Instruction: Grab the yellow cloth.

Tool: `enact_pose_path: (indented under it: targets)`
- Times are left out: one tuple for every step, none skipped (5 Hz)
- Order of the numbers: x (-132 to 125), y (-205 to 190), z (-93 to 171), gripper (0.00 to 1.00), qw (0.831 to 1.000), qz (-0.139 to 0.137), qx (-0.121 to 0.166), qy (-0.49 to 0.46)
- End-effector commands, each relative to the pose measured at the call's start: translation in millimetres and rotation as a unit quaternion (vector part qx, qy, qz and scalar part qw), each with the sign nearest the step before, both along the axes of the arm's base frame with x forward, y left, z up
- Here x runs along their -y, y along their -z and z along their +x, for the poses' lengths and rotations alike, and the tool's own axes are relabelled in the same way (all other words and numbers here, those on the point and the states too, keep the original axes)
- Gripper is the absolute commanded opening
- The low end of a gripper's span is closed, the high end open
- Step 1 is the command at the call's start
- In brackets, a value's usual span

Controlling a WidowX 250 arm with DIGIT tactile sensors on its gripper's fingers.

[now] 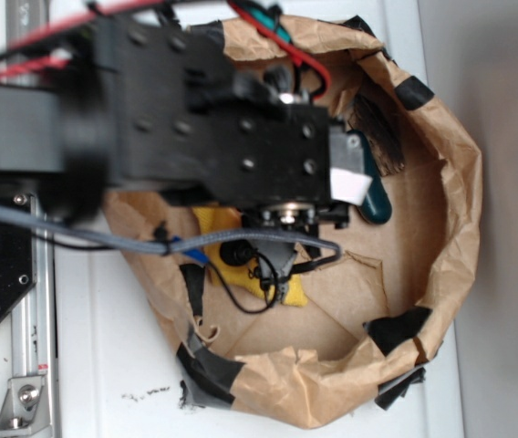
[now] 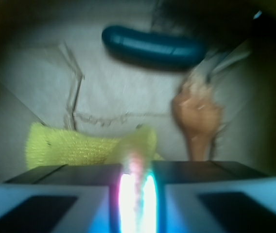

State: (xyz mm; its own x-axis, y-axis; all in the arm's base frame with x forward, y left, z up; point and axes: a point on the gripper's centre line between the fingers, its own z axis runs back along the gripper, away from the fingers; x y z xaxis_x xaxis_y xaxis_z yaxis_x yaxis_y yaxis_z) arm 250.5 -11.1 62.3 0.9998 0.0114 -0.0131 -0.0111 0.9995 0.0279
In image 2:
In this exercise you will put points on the yellow knitted cloth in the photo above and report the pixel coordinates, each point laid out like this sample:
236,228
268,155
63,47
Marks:
135,151

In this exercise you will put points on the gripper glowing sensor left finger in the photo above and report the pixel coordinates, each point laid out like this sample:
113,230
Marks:
63,199

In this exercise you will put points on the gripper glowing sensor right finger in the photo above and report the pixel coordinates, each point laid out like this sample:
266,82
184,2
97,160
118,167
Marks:
213,197

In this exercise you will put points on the brown paper bag bin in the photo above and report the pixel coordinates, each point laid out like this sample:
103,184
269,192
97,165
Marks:
55,70

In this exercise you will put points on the dark green toy cucumber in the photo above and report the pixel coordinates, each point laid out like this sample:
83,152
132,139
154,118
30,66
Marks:
160,50

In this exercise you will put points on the orange conch shell toy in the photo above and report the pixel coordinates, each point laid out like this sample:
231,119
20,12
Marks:
197,115

